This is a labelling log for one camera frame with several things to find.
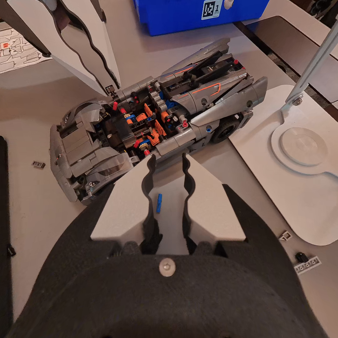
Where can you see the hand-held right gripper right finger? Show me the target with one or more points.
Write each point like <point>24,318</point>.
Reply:
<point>216,211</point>

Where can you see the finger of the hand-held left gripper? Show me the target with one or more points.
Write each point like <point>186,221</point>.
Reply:
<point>99,39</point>
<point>39,26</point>

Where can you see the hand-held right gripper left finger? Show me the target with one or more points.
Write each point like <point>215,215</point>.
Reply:
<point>118,211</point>

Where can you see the small dark lego pin connector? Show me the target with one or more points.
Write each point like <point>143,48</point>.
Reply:
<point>109,88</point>

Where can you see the grey lego sports car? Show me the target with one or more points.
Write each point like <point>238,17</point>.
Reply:
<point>87,142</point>

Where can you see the blue lego pin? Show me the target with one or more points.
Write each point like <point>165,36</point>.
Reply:
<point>159,203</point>

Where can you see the black lego pin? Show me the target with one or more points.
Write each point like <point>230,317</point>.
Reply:
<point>301,257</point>

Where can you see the light grey long lego plate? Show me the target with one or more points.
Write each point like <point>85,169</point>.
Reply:
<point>310,265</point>

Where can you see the white sticker sheet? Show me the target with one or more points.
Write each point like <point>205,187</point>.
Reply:
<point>15,52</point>

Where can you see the white rounded board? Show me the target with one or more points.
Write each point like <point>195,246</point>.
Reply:
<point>290,198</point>

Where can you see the blue storage bin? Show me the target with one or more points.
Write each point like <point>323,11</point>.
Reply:
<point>171,15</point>

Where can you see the grey metal stand pole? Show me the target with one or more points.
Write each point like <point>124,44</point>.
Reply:
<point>311,66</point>

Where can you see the light grey lego bracket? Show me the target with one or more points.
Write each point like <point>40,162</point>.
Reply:
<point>285,235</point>

